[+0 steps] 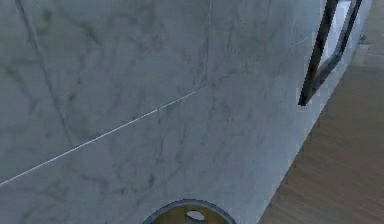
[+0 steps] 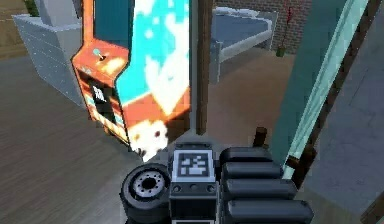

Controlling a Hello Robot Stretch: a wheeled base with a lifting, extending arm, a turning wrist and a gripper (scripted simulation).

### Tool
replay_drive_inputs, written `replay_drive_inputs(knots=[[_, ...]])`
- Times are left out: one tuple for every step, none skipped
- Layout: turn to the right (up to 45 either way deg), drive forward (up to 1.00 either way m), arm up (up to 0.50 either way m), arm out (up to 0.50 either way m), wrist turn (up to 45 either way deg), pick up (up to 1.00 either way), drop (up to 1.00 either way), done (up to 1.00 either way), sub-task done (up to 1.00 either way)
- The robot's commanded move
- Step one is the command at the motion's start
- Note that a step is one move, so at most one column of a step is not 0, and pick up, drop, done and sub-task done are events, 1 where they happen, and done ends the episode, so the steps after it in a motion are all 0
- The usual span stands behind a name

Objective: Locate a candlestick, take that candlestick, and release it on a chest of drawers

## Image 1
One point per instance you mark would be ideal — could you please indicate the black framed window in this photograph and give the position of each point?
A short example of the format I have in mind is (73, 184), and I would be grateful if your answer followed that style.
(316, 63)

